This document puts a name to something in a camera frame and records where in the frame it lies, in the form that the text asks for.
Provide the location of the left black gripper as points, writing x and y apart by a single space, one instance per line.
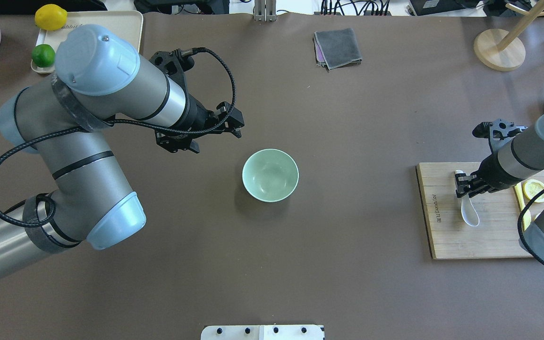
199 120

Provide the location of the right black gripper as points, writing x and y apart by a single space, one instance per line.
489 173

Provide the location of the light green bowl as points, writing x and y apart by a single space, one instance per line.
270 175

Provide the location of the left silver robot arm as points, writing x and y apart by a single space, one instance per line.
99 81

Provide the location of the white ceramic spoon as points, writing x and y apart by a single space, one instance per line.
467 210

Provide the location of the lemon slice stack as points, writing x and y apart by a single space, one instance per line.
533 190

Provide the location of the yellow plastic knife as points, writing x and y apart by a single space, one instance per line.
526 219

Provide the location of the wooden mug tree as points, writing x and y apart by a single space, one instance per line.
502 50

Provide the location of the folded grey cloth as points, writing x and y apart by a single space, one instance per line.
336 48

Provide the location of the green lime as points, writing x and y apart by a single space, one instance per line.
43 55

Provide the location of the yellow lemon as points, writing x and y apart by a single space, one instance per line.
50 17

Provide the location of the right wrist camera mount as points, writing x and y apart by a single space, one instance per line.
498 132

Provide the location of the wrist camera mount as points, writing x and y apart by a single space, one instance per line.
498 132
174 63

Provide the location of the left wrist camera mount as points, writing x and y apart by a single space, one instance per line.
174 63

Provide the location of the aluminium frame post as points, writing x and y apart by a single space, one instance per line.
265 10

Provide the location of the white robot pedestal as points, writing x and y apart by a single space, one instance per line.
264 332

